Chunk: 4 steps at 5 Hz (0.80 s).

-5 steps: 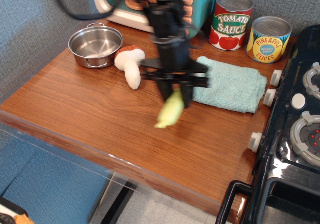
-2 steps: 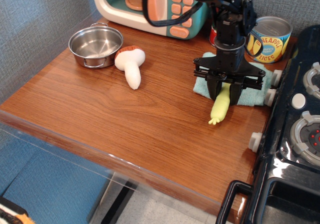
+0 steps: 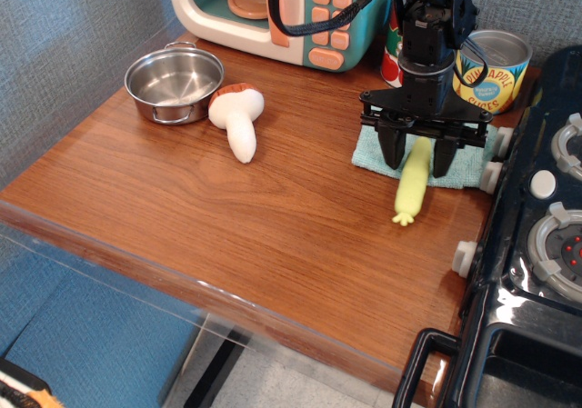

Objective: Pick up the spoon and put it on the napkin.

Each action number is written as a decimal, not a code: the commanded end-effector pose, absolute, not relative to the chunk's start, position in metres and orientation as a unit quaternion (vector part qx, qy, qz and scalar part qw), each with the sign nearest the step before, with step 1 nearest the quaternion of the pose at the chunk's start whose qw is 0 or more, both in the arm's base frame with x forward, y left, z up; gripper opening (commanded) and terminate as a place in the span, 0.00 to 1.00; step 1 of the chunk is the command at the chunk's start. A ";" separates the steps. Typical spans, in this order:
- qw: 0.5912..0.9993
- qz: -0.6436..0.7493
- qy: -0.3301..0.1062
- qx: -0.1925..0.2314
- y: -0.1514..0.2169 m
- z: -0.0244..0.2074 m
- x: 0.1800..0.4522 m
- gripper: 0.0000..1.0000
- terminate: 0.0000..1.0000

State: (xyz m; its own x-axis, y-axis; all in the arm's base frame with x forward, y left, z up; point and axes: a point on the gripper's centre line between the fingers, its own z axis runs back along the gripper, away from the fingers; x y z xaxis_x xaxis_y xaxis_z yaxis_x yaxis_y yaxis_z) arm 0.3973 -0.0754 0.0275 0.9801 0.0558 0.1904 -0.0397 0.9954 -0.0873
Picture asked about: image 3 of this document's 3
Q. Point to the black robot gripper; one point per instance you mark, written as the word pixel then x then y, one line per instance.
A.
pixel 425 105

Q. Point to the spoon with yellow-green handle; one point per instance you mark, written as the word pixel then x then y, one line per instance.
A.
pixel 413 183

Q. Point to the light blue towel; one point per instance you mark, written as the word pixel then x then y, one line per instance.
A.
pixel 464 172

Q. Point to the white plush mushroom toy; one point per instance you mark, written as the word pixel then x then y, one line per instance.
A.
pixel 234 108

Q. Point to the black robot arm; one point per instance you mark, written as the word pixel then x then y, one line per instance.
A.
pixel 433 31

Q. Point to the tomato sauce can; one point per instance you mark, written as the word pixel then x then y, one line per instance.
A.
pixel 390 69

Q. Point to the middle white stove knob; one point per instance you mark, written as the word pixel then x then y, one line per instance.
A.
pixel 490 176

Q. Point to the white stove knob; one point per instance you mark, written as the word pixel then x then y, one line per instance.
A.
pixel 502 142
pixel 490 176
pixel 463 257

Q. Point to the upper white stove knob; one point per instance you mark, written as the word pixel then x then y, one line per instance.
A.
pixel 502 142

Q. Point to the lower white stove knob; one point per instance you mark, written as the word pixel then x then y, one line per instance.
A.
pixel 463 257

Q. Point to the pineapple slices can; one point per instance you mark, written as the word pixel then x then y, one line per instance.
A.
pixel 507 57

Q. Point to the black toy stove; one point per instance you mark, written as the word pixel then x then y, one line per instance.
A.
pixel 519 343

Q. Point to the teal toy microwave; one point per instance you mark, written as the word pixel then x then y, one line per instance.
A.
pixel 245 25

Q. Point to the small steel pot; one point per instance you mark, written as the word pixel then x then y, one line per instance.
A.
pixel 174 85

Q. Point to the orange fuzzy object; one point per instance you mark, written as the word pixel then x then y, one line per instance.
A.
pixel 41 399

